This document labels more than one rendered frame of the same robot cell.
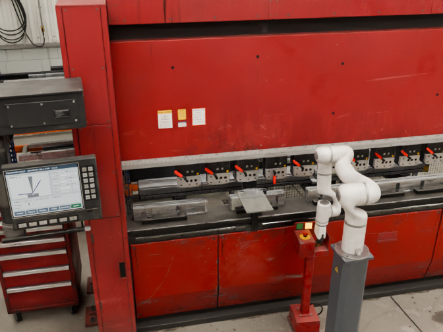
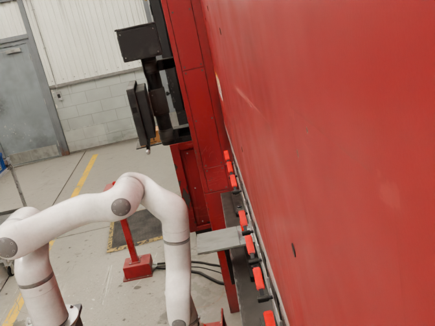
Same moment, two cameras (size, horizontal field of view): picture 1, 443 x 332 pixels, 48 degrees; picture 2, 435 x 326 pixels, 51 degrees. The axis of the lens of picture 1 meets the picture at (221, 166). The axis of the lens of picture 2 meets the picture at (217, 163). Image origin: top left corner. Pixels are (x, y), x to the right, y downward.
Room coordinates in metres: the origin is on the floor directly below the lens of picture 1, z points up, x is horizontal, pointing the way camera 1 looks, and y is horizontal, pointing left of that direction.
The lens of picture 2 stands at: (3.35, -1.98, 1.91)
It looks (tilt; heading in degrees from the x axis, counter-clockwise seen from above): 18 degrees down; 102
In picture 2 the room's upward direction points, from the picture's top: 12 degrees counter-clockwise
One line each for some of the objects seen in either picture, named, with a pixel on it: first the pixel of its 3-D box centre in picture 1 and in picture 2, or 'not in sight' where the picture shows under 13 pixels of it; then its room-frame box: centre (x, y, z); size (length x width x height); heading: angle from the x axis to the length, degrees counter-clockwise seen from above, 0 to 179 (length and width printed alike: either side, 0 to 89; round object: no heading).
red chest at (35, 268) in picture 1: (39, 248); not in sight; (3.11, 1.35, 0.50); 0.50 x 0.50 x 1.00; 12
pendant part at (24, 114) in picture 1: (41, 165); (151, 90); (2.37, 0.94, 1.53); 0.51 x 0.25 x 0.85; 107
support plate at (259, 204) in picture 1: (254, 201); (226, 238); (2.94, -0.22, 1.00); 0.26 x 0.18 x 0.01; 12
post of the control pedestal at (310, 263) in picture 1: (306, 282); not in sight; (2.86, -0.60, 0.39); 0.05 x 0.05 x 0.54; 7
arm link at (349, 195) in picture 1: (352, 203); (28, 243); (2.36, -0.70, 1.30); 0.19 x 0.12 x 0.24; 99
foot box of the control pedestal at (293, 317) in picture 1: (304, 321); not in sight; (2.83, -0.61, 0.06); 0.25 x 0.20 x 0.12; 7
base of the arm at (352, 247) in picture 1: (353, 236); (44, 301); (2.37, -0.74, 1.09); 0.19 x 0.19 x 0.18
